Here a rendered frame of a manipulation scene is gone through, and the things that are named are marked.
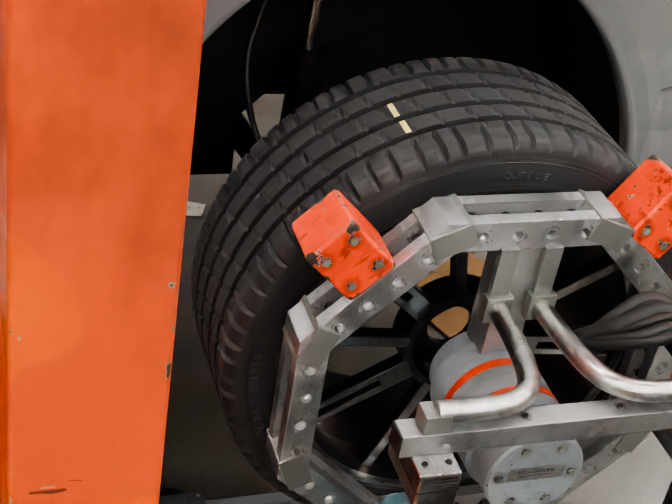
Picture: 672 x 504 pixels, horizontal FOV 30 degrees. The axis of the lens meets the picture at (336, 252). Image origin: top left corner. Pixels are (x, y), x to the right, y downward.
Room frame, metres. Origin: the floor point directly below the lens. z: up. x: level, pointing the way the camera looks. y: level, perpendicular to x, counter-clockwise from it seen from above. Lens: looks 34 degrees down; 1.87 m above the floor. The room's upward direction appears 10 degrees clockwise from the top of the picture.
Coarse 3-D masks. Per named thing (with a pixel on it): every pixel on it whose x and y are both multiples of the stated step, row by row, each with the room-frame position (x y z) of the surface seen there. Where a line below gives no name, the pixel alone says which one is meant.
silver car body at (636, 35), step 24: (216, 0) 1.49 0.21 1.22; (240, 0) 1.50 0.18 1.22; (600, 0) 1.70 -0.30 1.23; (624, 0) 1.71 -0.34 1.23; (648, 0) 1.73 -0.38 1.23; (624, 24) 1.72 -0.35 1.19; (648, 24) 1.73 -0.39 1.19; (624, 48) 1.72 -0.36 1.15; (648, 48) 1.74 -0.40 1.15; (648, 72) 1.74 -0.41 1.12; (648, 96) 1.75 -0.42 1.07; (648, 120) 1.75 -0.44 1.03; (648, 144) 1.76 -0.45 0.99
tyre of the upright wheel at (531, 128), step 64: (448, 64) 1.51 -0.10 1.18; (320, 128) 1.40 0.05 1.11; (384, 128) 1.36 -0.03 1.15; (448, 128) 1.35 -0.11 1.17; (512, 128) 1.36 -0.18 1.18; (576, 128) 1.43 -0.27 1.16; (256, 192) 1.36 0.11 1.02; (320, 192) 1.28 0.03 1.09; (384, 192) 1.27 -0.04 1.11; (448, 192) 1.30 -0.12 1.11; (256, 256) 1.26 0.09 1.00; (256, 320) 1.22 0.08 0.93; (256, 384) 1.22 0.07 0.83; (256, 448) 1.23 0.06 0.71
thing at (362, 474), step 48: (528, 192) 1.35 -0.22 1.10; (432, 288) 1.37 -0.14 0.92; (576, 288) 1.41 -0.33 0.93; (624, 288) 1.42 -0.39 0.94; (384, 336) 1.31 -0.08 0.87; (528, 336) 1.39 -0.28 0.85; (336, 384) 1.31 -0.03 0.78; (384, 384) 1.31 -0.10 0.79; (576, 384) 1.44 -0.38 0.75; (336, 432) 1.35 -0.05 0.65; (384, 432) 1.32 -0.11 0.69; (384, 480) 1.31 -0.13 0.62
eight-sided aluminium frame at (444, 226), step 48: (576, 192) 1.34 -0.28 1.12; (384, 240) 1.24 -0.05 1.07; (432, 240) 1.20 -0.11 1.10; (480, 240) 1.23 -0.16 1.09; (528, 240) 1.25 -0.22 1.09; (576, 240) 1.28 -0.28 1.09; (624, 240) 1.30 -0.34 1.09; (336, 288) 1.21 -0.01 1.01; (384, 288) 1.19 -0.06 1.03; (288, 336) 1.19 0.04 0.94; (336, 336) 1.17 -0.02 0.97; (288, 384) 1.17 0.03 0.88; (288, 432) 1.15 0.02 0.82; (288, 480) 1.15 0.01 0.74; (336, 480) 1.20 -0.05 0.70; (576, 480) 1.32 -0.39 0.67
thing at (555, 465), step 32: (448, 352) 1.28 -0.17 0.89; (448, 384) 1.23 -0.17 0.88; (480, 384) 1.20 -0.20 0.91; (512, 384) 1.20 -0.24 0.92; (544, 384) 1.23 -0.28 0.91; (512, 448) 1.11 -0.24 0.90; (544, 448) 1.12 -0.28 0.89; (576, 448) 1.14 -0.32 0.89; (480, 480) 1.11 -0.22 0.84; (512, 480) 1.11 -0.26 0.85; (544, 480) 1.13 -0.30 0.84
